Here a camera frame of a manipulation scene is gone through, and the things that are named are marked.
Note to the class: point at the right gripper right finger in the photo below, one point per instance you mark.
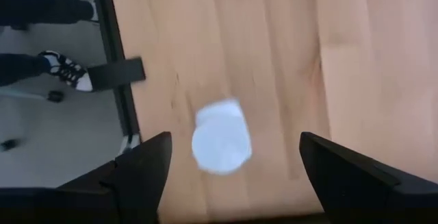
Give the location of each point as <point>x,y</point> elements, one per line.
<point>342,183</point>

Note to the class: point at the grey chair base leg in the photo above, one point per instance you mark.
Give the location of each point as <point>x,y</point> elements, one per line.
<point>20,94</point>

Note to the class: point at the person's black white shoe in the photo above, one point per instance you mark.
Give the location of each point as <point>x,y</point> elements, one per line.
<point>94,11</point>
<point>68,73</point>

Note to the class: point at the black flat bracket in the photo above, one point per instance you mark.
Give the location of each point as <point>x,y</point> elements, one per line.
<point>116,74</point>

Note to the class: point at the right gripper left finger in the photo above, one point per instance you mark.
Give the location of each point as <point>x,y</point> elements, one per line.
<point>143,183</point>

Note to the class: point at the black chair caster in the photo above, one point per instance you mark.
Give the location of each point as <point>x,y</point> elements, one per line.
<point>54,96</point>

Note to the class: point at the person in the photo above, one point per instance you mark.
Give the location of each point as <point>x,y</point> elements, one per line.
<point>34,6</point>

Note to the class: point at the black table frame rig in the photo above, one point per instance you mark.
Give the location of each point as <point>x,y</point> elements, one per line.
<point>113,28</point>

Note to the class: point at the clear green label supplement bottle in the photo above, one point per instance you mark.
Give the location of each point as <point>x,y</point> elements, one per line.
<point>222,138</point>

